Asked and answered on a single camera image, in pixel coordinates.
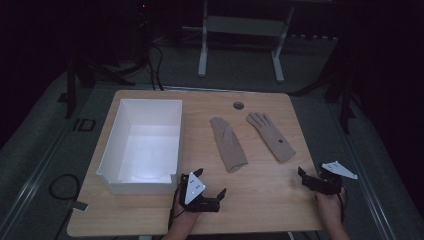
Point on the person's right hand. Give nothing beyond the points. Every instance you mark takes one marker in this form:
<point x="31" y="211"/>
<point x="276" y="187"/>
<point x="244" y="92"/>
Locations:
<point x="328" y="206"/>

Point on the white metal stand frame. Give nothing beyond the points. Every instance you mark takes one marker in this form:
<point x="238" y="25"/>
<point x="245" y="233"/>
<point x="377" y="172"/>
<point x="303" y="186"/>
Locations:
<point x="243" y="26"/>

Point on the beige glove with black button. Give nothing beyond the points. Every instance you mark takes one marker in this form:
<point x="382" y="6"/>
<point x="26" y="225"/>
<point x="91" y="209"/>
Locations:
<point x="271" y="136"/>

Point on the grey tape piece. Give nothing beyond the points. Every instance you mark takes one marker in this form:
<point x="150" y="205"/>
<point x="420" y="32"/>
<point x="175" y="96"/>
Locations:
<point x="80" y="206"/>

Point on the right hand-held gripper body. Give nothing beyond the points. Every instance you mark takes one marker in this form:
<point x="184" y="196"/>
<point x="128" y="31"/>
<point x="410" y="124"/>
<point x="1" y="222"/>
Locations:
<point x="328" y="183"/>

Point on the black tripod stand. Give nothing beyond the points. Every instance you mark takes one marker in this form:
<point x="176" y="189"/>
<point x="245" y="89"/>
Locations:
<point x="70" y="90"/>

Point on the person's left hand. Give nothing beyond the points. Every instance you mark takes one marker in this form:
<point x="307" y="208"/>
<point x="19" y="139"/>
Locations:
<point x="182" y="215"/>

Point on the grey table grommet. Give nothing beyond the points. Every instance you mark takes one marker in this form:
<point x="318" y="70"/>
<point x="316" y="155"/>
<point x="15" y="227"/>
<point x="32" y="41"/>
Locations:
<point x="238" y="105"/>

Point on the black stand legs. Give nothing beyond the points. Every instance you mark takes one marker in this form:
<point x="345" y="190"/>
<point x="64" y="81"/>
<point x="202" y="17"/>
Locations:
<point x="346" y="100"/>

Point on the white box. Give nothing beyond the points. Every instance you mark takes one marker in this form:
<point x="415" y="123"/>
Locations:
<point x="143" y="111"/>

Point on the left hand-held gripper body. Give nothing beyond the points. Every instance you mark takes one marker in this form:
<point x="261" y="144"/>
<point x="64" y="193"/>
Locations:
<point x="194" y="190"/>

